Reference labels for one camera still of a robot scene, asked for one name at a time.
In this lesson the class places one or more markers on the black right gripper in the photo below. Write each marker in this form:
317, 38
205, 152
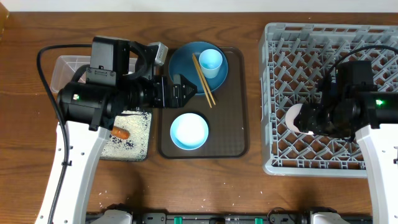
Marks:
308, 116

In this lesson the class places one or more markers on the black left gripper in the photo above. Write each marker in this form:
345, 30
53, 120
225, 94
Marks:
175, 100

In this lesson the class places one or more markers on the dark blue plate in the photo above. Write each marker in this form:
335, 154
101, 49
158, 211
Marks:
181, 63

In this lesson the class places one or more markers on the pink plastic cup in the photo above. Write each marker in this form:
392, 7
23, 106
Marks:
290, 115

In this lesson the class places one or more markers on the light blue plastic cup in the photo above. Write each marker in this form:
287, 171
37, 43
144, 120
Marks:
210, 61

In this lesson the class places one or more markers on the light blue bowl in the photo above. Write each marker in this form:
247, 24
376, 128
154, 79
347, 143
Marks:
189, 131

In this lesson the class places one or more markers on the orange carrot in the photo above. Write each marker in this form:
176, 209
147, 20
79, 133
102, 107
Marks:
120, 133

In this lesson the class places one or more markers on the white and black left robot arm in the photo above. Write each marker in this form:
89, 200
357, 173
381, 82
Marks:
118, 79

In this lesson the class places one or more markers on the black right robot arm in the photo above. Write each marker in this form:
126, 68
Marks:
352, 107

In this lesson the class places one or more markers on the grey dishwasher rack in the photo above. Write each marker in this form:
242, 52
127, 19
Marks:
293, 59

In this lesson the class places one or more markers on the brown plastic serving tray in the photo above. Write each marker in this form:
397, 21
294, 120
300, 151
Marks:
227, 120

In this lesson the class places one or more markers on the black plastic bin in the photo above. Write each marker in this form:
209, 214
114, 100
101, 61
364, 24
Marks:
146, 137

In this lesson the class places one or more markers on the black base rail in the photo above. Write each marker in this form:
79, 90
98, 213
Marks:
120, 213

